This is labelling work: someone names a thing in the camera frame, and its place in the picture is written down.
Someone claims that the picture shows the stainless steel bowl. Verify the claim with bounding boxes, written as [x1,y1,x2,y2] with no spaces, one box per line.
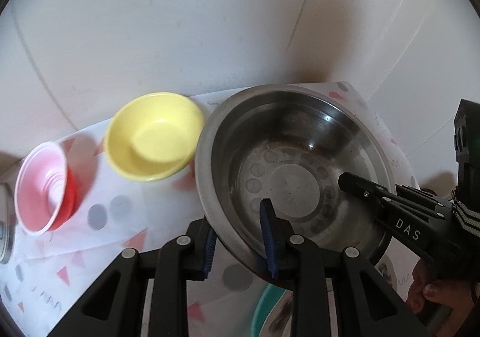
[194,85,395,281]

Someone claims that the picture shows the yellow bowl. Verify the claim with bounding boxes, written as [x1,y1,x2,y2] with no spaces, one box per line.
[103,92,204,182]

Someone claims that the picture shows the red plastic bowl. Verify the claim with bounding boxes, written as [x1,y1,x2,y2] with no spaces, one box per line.
[14,142,77,236]

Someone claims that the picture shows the right hand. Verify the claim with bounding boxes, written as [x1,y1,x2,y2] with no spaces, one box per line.
[406,260,479,318]

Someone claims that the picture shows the black white striped sleeve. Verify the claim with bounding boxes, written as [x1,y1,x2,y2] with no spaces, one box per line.
[451,189,480,237]

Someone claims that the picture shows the teal plate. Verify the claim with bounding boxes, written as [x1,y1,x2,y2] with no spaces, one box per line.
[250,284,293,336]

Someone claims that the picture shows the white patterned tablecloth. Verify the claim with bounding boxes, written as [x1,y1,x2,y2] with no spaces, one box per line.
[0,80,425,337]

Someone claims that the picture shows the black camera box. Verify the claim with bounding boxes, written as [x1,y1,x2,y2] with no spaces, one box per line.
[454,99,480,209]

